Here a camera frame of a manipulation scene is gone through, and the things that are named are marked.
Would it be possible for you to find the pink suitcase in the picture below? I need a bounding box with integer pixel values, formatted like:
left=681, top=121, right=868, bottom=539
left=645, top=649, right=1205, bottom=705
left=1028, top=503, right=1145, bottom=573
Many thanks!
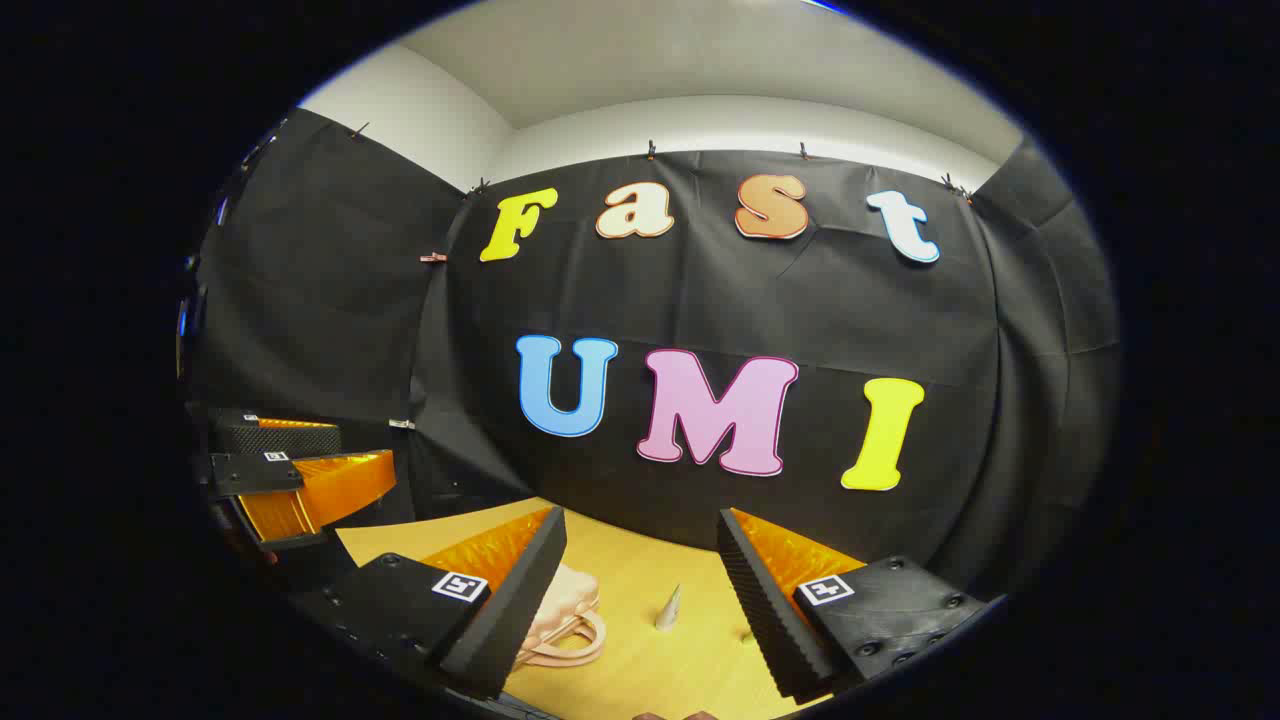
left=515, top=563, right=608, bottom=669

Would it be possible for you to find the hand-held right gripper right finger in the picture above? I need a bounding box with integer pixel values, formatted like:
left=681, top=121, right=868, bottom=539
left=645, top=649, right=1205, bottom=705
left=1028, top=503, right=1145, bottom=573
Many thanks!
left=716, top=507, right=992, bottom=702

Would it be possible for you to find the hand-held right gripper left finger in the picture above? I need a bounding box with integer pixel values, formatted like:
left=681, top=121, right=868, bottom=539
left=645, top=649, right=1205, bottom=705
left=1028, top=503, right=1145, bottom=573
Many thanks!
left=298, top=506, right=569, bottom=701

